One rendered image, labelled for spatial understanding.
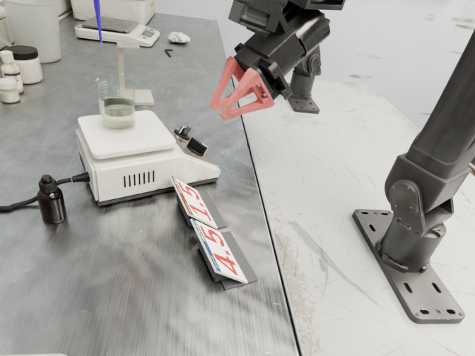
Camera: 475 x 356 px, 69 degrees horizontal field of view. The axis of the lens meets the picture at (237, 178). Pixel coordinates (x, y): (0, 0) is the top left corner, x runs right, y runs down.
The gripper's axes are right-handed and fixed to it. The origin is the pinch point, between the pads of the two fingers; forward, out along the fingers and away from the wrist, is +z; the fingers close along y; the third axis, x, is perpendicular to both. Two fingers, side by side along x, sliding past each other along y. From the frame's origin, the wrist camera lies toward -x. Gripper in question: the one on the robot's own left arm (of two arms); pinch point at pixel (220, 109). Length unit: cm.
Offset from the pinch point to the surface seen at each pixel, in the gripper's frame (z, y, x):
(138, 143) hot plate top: 12.3, -0.6, -4.8
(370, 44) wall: -98, -92, 106
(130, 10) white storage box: -8, -108, 16
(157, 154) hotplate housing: 11.5, 0.1, -1.8
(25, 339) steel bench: 30.6, 18.1, -9.2
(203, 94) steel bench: -2.9, -36.2, 20.0
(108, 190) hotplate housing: 19.7, 1.2, -3.7
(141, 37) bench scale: -3, -81, 16
